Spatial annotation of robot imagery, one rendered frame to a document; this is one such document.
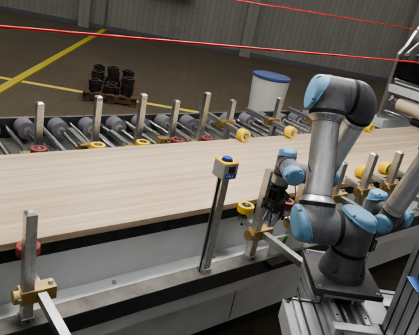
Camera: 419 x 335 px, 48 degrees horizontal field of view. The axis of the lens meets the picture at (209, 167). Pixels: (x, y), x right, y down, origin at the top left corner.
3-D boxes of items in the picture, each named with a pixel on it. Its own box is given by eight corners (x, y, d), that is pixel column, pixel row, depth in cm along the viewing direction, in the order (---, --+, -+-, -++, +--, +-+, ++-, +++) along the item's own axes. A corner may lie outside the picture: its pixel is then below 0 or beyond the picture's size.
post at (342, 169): (322, 245, 248) (348, 162, 230) (317, 246, 246) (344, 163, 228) (317, 241, 251) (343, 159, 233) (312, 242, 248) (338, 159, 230)
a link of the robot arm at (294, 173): (316, 171, 175) (308, 159, 185) (287, 167, 173) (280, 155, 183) (310, 190, 178) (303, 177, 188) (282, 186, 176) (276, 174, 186)
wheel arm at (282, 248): (307, 270, 196) (310, 262, 195) (302, 272, 194) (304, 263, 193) (242, 220, 227) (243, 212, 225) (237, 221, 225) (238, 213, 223)
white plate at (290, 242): (303, 246, 236) (308, 229, 232) (266, 257, 220) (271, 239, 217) (302, 246, 236) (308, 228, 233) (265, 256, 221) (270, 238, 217)
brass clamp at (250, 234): (272, 238, 216) (275, 228, 214) (250, 244, 208) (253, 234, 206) (263, 231, 221) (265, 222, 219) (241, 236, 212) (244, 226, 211)
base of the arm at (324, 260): (370, 289, 150) (379, 263, 146) (324, 282, 149) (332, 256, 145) (355, 262, 164) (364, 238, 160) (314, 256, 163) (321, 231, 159)
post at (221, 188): (210, 272, 201) (231, 177, 184) (201, 275, 198) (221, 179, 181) (204, 266, 204) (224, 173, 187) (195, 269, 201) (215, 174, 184)
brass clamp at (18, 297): (57, 299, 157) (58, 286, 155) (14, 310, 149) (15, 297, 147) (50, 288, 161) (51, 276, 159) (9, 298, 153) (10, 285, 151)
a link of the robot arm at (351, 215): (374, 259, 148) (388, 222, 143) (333, 254, 146) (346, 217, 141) (360, 239, 159) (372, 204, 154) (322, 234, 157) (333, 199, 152)
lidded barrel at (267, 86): (276, 117, 734) (287, 74, 708) (282, 129, 682) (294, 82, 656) (241, 111, 728) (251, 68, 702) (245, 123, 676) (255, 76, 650)
